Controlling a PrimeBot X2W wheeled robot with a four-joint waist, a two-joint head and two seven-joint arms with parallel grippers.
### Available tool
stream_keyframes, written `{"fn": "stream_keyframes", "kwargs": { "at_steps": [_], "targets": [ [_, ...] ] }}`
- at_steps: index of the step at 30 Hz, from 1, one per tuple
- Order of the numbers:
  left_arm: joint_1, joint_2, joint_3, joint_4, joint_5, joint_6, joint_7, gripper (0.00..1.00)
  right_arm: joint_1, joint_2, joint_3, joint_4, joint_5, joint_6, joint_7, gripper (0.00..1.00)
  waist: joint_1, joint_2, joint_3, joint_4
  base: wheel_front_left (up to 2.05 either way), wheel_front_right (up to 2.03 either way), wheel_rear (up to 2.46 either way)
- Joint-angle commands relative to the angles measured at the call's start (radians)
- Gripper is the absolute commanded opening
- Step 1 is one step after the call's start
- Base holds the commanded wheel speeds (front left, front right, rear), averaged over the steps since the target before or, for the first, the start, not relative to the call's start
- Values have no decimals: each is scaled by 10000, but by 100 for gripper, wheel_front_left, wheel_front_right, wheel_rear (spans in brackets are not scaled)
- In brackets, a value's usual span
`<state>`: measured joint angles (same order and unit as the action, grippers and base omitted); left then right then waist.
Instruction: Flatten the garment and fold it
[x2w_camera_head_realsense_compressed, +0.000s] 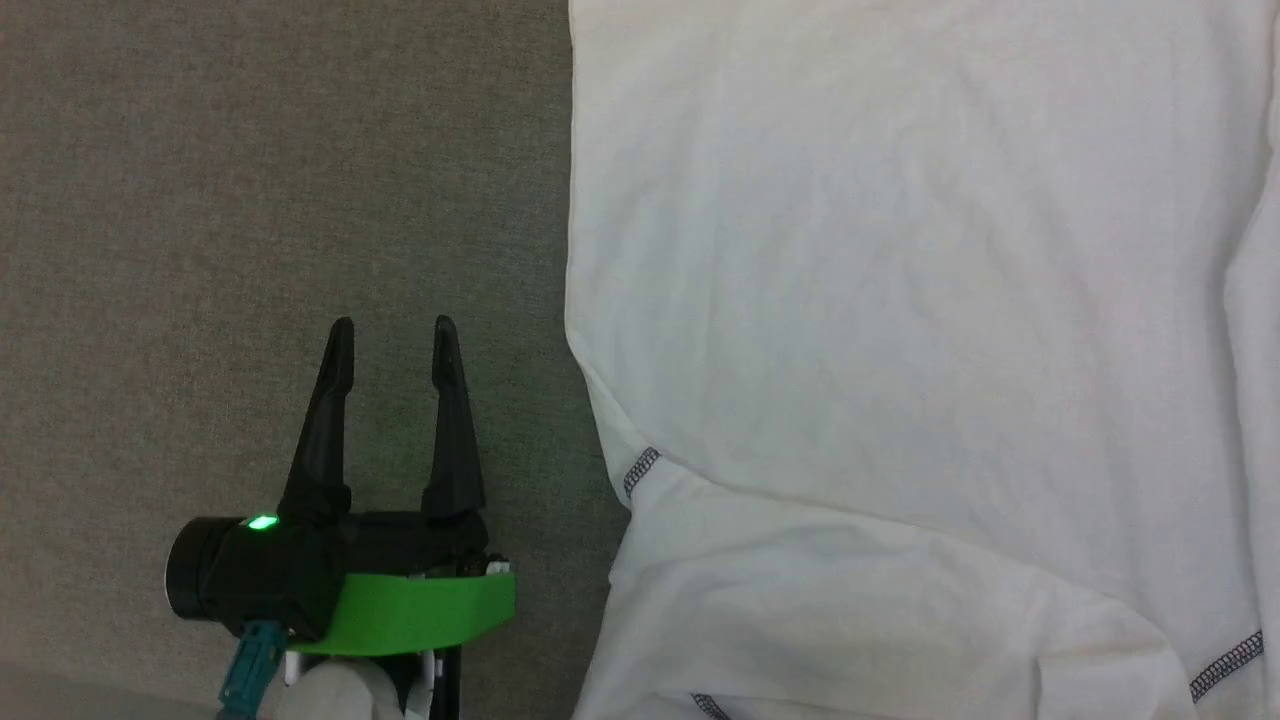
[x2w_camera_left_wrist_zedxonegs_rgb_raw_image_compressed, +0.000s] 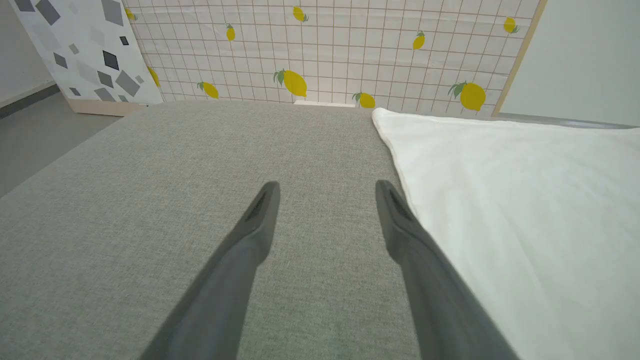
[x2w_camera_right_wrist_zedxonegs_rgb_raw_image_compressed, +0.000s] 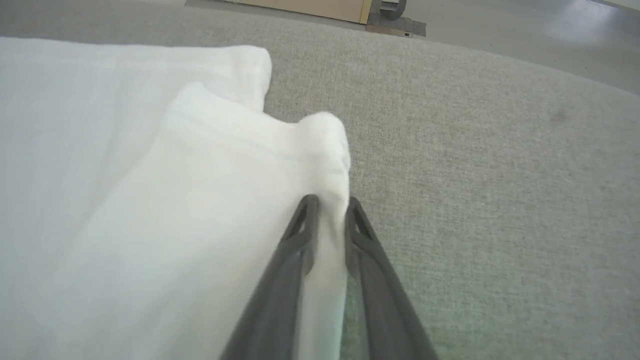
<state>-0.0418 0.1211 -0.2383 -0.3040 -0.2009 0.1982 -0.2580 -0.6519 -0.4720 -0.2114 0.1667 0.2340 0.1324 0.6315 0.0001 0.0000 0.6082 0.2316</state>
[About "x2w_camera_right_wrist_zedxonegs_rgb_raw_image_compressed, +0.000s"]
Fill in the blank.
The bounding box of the grey fabric sofa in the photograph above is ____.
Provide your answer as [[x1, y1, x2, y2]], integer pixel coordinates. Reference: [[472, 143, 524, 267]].
[[0, 0, 640, 360]]

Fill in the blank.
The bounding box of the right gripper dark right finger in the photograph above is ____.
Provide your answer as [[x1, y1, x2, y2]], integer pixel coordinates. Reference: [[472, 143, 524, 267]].
[[344, 195, 441, 360]]

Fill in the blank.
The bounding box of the white garment with black stitching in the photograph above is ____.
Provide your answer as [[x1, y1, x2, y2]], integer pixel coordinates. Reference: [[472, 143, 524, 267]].
[[0, 36, 352, 360]]

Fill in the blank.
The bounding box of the lemon print partition panel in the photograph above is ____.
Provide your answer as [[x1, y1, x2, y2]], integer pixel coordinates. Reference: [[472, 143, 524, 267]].
[[220, 0, 374, 25]]

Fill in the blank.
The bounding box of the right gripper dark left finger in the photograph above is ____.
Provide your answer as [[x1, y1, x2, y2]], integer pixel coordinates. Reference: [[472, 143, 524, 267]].
[[220, 194, 321, 360]]

